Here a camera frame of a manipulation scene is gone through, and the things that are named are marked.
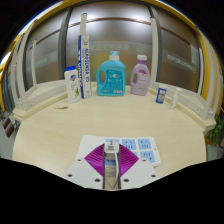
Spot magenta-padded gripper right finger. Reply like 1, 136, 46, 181
113, 143, 158, 191

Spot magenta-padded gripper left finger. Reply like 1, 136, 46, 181
66, 143, 111, 191

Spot white charger cable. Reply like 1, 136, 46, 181
104, 153, 121, 191

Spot white power strip blue sockets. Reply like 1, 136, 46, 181
74, 134, 162, 168

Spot small blue and white bottle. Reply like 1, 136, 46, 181
155, 83, 168, 105

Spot green potted plant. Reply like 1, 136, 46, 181
204, 113, 224, 148

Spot white bottle with blue cap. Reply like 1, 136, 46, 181
63, 65, 82, 104

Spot group of dark chairs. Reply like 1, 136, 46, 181
1, 113, 18, 139

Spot upturned white-legged table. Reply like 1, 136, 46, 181
148, 16, 218, 121
6, 13, 89, 113

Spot purple detergent bottle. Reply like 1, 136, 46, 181
129, 54, 151, 97

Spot blue detergent bottle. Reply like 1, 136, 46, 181
95, 50, 127, 97

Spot tall white and blue box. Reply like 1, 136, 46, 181
77, 34, 93, 100

